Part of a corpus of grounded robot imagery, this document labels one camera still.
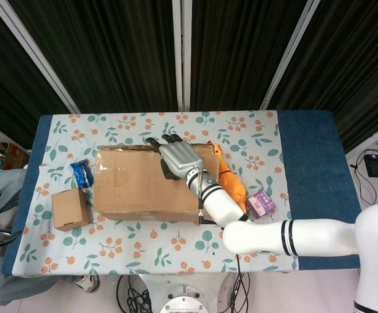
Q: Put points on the white metal frame rail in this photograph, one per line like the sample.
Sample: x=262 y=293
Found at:
x=371 y=138

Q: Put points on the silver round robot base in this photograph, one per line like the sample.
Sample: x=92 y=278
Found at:
x=183 y=301

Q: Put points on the brown storage box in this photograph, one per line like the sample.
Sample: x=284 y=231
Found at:
x=17 y=155

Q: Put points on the blue table cover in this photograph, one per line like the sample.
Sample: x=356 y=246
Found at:
x=316 y=163

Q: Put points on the small brown cardboard box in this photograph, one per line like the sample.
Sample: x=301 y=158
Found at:
x=69 y=210

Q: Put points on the white sneaker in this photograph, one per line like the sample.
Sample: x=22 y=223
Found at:
x=89 y=283

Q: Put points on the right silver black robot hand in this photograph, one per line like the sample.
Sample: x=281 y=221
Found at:
x=179 y=158

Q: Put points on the black pleated curtain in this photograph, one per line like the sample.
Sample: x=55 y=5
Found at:
x=110 y=52
x=241 y=52
x=9 y=81
x=355 y=65

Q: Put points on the orange rubber chicken toy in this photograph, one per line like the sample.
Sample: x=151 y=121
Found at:
x=231 y=186

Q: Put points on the purple tissue pack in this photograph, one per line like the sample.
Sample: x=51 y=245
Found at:
x=262 y=204

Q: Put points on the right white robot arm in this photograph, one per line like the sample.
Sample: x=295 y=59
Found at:
x=306 y=234

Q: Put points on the white metal frame post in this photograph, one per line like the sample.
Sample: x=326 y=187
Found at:
x=35 y=53
x=181 y=55
x=290 y=55

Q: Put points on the large cardboard box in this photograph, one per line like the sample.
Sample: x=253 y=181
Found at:
x=126 y=182

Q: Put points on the blue snack packet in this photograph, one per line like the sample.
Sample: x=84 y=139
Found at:
x=82 y=174

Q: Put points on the floral print tablecloth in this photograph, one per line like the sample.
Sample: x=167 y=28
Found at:
x=143 y=251

